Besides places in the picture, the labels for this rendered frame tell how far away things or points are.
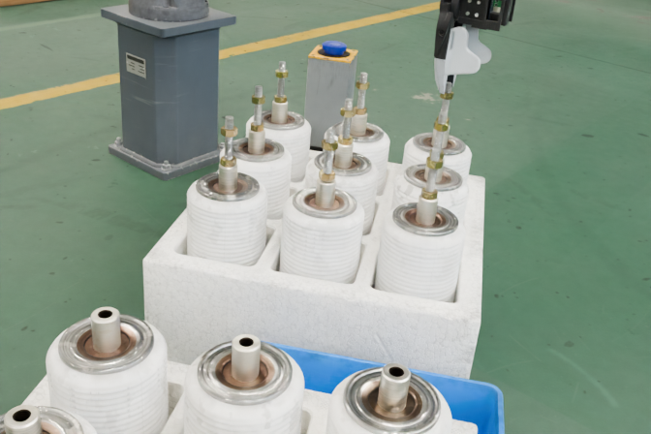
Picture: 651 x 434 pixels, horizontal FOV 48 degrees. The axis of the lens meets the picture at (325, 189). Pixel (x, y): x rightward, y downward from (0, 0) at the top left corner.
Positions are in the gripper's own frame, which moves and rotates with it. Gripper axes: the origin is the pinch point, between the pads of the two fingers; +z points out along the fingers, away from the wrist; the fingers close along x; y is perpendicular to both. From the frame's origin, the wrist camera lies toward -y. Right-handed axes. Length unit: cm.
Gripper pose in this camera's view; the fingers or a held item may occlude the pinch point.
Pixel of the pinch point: (443, 78)
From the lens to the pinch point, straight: 103.9
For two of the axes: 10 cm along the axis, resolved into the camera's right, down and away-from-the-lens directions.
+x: 4.4, -3.6, 8.2
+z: -0.8, 8.9, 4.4
